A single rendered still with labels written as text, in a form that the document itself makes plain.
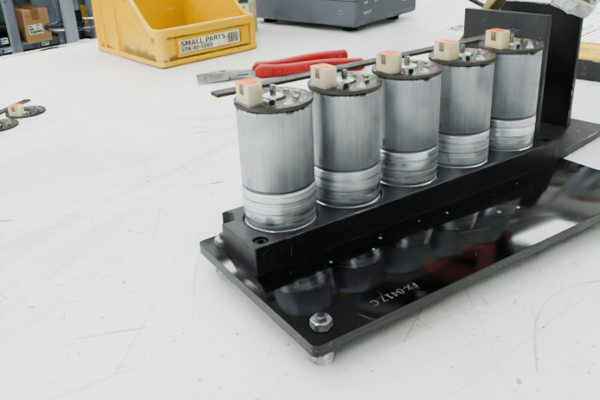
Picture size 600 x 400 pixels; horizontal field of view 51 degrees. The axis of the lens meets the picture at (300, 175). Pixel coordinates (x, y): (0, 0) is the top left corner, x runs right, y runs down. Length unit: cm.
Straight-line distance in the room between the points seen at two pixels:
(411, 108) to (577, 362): 10
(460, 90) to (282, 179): 8
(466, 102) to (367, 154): 5
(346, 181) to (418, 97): 4
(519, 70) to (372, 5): 40
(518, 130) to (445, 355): 11
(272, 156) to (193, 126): 19
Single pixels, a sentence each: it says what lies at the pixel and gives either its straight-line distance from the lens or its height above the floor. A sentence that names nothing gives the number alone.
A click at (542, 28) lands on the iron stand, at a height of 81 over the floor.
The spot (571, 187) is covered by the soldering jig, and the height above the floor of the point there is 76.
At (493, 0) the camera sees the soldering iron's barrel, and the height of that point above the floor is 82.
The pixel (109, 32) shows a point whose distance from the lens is 60.
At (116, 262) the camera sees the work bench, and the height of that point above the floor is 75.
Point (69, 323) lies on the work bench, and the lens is 21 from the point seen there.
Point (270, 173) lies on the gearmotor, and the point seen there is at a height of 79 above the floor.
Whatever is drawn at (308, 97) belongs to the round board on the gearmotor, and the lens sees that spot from 20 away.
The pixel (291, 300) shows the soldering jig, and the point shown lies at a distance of 19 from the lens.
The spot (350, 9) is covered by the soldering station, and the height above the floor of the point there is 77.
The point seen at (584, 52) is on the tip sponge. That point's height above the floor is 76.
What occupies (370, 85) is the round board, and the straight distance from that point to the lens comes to 21.
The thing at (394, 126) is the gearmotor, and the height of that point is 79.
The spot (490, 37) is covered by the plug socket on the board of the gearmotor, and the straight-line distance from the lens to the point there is 26.
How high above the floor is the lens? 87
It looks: 23 degrees down
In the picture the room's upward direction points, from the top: 3 degrees counter-clockwise
